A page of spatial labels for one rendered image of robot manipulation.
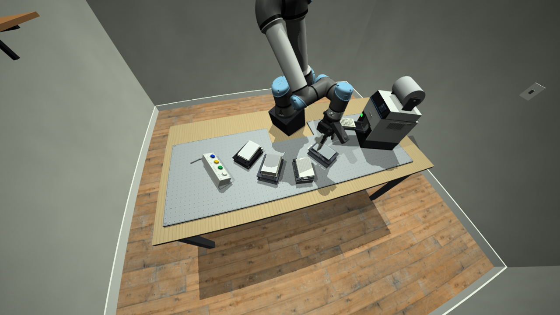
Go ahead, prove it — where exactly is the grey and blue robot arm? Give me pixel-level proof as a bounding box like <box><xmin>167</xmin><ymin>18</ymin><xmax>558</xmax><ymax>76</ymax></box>
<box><xmin>255</xmin><ymin>0</ymin><xmax>354</xmax><ymax>120</ymax></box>

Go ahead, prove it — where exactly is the white horizontal roll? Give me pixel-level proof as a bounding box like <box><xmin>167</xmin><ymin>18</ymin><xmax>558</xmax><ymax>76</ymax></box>
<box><xmin>392</xmin><ymin>76</ymin><xmax>425</xmax><ymax>107</ymax></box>

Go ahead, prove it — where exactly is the grey button panel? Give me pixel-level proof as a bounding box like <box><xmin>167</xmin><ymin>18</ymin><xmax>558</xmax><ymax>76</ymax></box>
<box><xmin>191</xmin><ymin>153</ymin><xmax>233</xmax><ymax>189</ymax></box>

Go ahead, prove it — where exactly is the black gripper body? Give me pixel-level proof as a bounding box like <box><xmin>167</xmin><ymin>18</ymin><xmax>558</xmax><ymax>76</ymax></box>
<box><xmin>317</xmin><ymin>110</ymin><xmax>340</xmax><ymax>137</ymax></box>

